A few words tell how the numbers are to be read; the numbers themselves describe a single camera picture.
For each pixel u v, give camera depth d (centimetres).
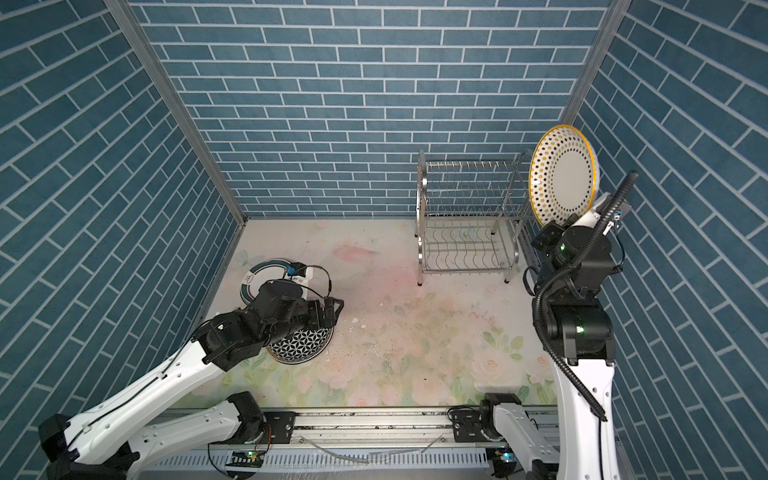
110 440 40
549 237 50
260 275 99
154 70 79
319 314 61
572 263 36
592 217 46
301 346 86
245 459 72
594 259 35
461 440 72
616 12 71
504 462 71
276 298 50
